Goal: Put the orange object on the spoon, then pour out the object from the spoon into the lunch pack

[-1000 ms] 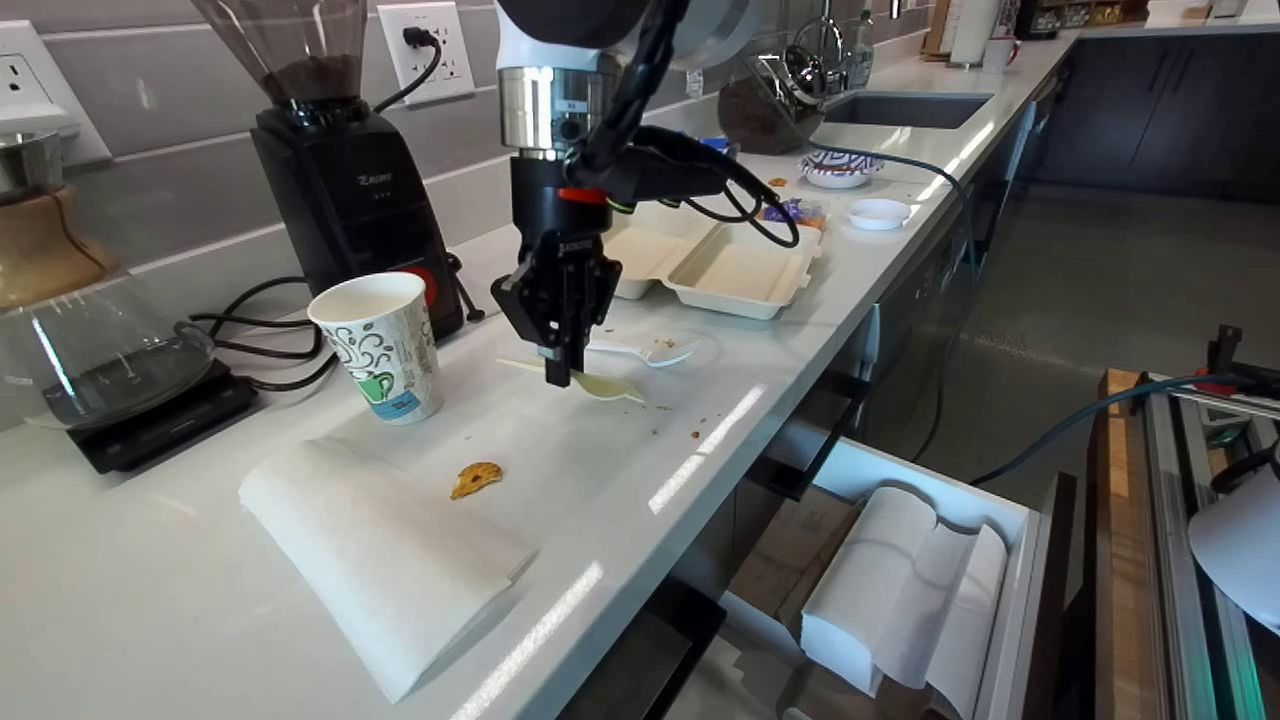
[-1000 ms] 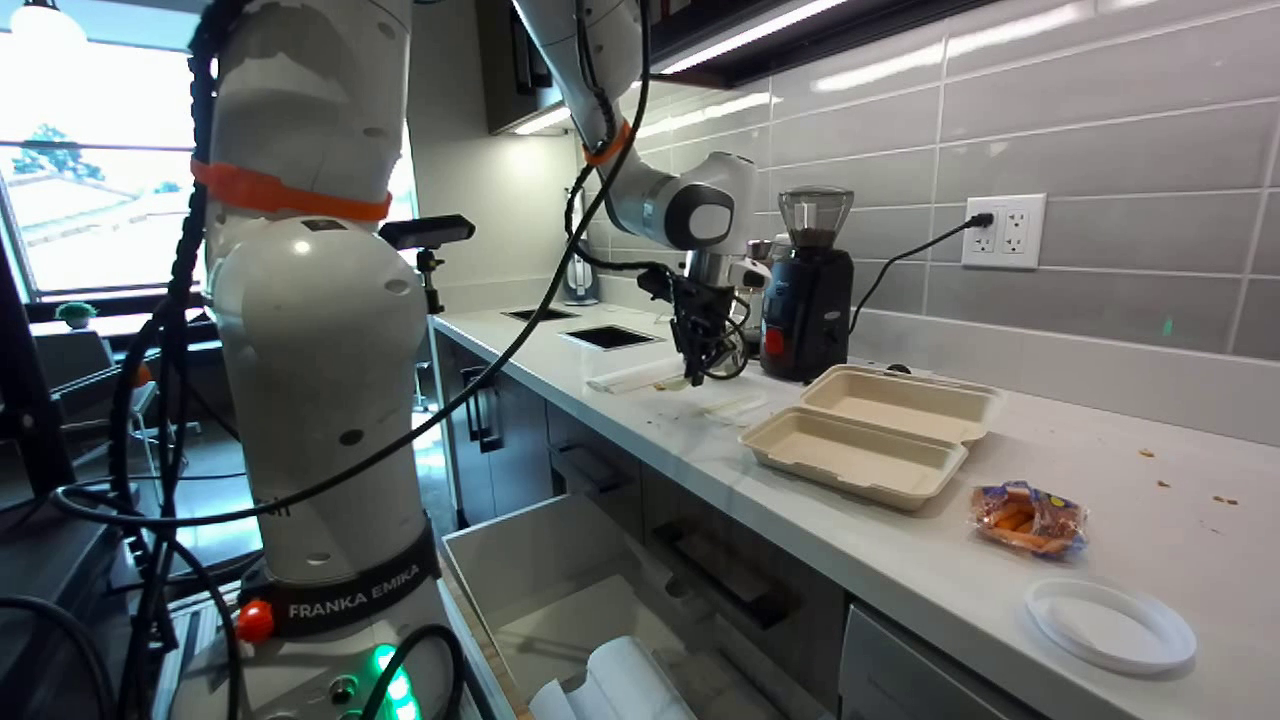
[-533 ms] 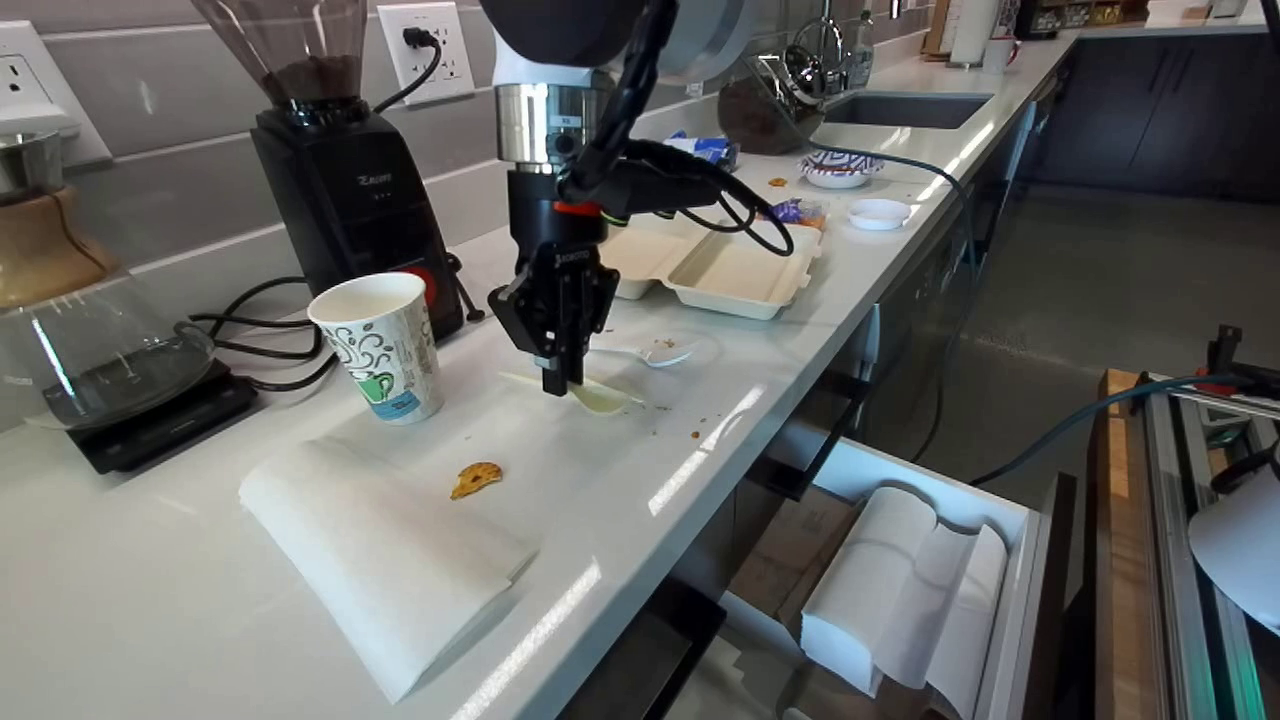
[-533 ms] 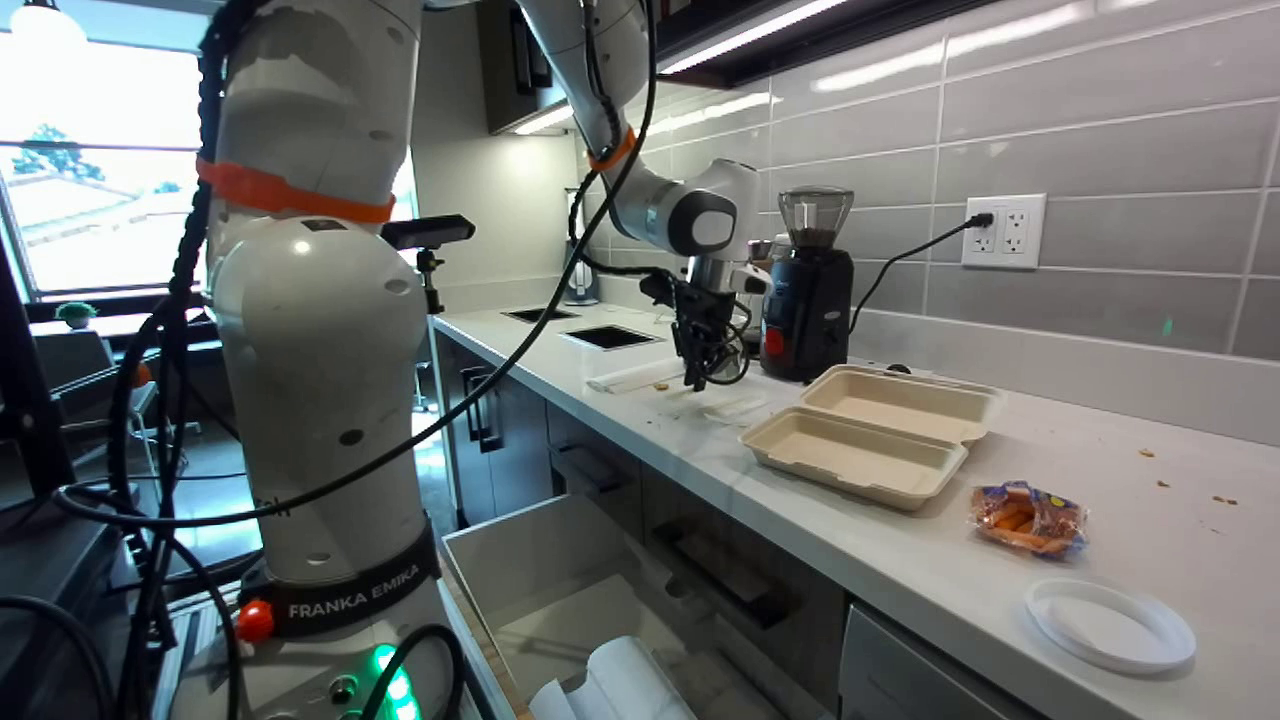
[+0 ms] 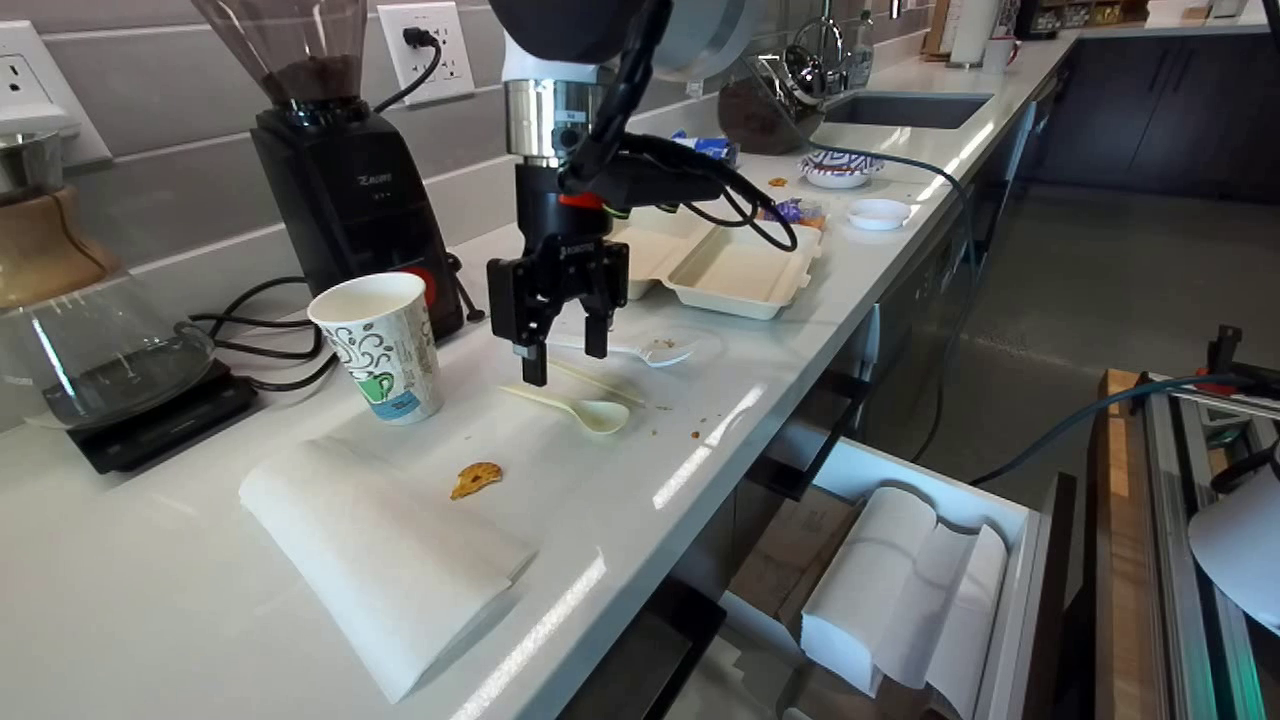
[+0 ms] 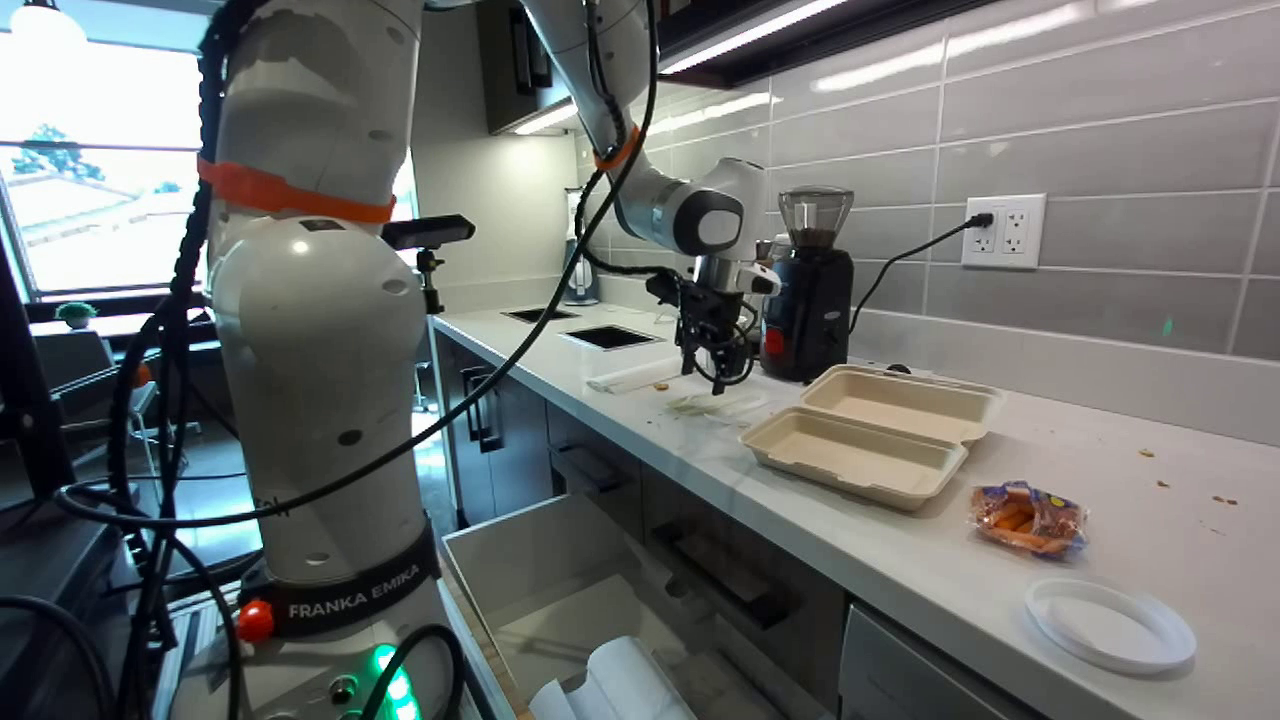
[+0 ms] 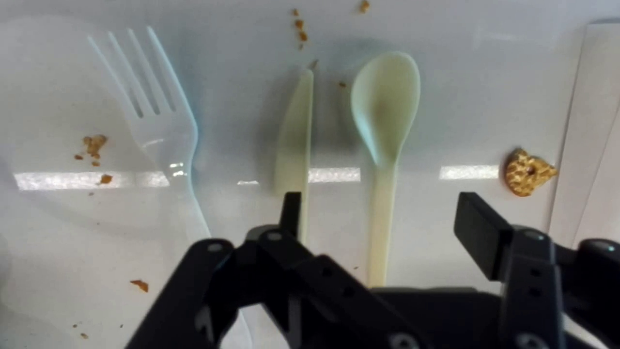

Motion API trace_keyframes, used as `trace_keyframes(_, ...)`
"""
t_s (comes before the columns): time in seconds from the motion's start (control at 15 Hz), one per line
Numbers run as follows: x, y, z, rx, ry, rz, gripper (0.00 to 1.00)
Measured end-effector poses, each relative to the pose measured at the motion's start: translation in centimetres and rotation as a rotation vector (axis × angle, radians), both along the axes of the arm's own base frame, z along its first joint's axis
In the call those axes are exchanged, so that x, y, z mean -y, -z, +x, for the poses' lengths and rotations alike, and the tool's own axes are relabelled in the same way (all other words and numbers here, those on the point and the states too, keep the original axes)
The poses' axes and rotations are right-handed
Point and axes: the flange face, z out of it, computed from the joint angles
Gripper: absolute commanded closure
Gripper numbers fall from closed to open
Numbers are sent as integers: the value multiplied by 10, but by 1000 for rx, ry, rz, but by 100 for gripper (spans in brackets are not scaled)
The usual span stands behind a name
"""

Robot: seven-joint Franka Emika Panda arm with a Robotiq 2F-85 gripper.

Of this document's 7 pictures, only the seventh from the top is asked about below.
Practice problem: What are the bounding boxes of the cream plastic spoon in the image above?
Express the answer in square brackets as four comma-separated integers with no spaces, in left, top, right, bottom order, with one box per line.
[349,51,423,290]

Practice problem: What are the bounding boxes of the brown snack piece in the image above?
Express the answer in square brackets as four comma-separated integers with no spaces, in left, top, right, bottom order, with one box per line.
[503,146,561,199]

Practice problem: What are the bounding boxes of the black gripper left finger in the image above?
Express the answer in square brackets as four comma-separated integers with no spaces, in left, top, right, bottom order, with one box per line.
[125,191,423,349]

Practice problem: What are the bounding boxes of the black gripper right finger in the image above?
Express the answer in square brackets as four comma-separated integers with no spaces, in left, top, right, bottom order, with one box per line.
[454,191,620,349]

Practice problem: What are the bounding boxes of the clear plastic fork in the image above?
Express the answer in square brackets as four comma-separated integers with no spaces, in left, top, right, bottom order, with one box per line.
[86,26,220,251]

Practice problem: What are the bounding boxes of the cream plastic knife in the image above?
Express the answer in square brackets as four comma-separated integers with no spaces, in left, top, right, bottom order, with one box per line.
[274,59,318,226]

